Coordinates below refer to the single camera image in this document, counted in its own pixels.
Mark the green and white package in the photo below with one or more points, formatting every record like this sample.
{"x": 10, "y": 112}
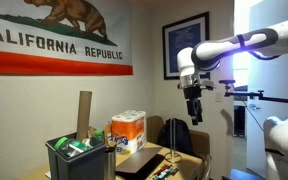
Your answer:
{"x": 80, "y": 146}

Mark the black flat mat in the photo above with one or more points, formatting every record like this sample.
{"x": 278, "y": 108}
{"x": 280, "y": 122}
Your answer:
{"x": 147, "y": 170}

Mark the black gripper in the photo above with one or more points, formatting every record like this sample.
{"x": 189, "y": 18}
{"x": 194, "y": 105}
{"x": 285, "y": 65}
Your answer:
{"x": 192, "y": 93}

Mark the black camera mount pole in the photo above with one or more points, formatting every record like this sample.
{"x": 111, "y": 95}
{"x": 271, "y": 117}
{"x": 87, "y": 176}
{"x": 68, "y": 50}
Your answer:
{"x": 264, "y": 96}

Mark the black backpack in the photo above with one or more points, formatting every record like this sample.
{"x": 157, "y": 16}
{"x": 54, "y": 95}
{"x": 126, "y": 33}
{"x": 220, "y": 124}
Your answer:
{"x": 180, "y": 136}

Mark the dark grey plastic bin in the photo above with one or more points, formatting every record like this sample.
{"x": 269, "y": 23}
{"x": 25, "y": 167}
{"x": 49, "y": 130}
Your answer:
{"x": 80, "y": 165}

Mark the metal paper towel stand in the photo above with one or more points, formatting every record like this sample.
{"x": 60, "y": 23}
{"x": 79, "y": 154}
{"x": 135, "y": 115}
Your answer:
{"x": 173, "y": 146}

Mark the brown cardboard tube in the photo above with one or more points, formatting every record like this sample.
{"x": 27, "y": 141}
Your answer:
{"x": 83, "y": 115}

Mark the black framed picture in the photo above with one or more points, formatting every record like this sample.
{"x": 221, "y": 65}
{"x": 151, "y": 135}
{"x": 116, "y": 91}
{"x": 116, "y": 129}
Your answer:
{"x": 185, "y": 43}

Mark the colourful marker pack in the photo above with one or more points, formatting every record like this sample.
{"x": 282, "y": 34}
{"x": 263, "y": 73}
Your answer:
{"x": 165, "y": 170}

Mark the green tape roll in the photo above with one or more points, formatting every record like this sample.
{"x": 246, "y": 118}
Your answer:
{"x": 60, "y": 142}

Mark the brown armchair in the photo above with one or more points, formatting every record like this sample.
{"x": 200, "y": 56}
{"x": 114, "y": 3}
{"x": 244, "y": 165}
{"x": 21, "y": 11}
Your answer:
{"x": 200, "y": 143}

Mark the grey laptop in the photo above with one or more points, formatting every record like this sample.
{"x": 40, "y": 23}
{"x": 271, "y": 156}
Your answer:
{"x": 139, "y": 159}

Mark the white door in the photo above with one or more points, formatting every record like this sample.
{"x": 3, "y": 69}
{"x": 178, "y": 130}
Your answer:
{"x": 277, "y": 80}

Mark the paper towel multipack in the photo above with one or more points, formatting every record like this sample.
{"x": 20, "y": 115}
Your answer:
{"x": 130, "y": 131}

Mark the California Republic flag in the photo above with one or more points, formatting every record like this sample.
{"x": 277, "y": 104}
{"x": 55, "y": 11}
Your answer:
{"x": 50, "y": 33}

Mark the green bottle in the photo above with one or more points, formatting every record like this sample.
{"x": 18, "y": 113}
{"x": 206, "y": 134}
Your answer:
{"x": 98, "y": 135}

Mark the steel tumbler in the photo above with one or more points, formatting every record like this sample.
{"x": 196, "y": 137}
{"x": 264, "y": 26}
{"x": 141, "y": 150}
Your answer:
{"x": 110, "y": 165}

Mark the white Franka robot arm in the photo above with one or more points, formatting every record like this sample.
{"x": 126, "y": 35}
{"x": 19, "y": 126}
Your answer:
{"x": 224, "y": 45}

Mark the white light switch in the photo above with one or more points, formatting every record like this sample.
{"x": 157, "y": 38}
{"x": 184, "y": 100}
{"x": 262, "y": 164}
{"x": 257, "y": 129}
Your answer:
{"x": 219, "y": 96}

